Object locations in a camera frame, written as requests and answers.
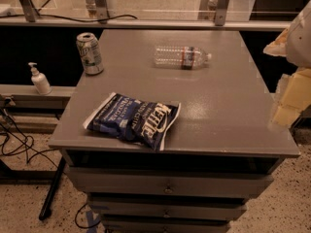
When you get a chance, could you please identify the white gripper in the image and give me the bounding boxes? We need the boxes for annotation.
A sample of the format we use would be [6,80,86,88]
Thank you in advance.
[263,1,311,128]

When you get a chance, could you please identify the bottom cabinet drawer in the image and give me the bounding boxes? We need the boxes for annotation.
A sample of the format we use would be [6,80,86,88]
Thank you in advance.
[102,217,229,233]

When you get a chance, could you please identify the white pump dispenser bottle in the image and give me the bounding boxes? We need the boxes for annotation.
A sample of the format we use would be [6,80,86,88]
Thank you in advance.
[28,62,52,95]

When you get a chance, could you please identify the grey drawer cabinet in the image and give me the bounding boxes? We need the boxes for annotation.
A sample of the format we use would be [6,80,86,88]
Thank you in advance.
[51,30,299,233]

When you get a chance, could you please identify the metal window frame rail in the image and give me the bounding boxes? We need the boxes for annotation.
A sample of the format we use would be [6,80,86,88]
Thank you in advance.
[0,0,290,31]

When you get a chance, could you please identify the blue Kettle chip bag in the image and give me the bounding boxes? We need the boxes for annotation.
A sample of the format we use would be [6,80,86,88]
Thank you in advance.
[83,92,181,150]

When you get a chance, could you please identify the clear plastic water bottle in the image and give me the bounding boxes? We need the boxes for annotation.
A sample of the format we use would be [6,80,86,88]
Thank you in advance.
[154,46,212,70]

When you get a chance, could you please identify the top cabinet drawer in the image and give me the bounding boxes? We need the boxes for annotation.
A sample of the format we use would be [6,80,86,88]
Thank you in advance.
[66,167,273,198]

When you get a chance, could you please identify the cabinet drawer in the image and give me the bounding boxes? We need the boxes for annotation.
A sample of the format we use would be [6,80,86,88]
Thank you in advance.
[87,197,247,221]
[102,217,229,233]
[66,167,273,198]

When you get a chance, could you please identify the black cable on ledge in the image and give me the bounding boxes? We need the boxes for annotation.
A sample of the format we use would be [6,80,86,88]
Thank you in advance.
[0,13,139,23]

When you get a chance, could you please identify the middle cabinet drawer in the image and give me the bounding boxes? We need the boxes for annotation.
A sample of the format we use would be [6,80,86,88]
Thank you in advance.
[87,197,247,221]

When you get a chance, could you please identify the black floor cables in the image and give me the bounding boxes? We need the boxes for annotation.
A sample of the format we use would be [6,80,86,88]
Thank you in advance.
[0,107,59,167]

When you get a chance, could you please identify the black table leg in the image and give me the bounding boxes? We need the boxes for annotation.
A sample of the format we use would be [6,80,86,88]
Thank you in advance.
[39,158,66,221]

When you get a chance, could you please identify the green white soda can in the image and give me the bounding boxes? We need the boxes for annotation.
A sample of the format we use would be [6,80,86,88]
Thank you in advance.
[76,32,104,75]

